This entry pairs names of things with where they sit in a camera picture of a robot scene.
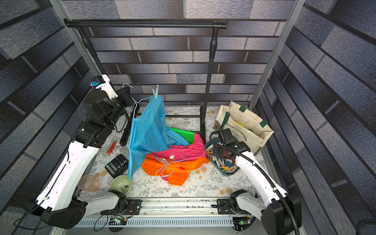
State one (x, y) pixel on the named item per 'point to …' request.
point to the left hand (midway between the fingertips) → (130, 85)
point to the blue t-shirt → (149, 133)
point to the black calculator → (117, 166)
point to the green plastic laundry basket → (187, 135)
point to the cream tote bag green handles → (244, 124)
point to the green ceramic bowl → (121, 183)
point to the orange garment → (176, 171)
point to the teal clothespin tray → (224, 167)
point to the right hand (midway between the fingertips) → (216, 150)
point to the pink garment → (196, 150)
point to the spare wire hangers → (160, 173)
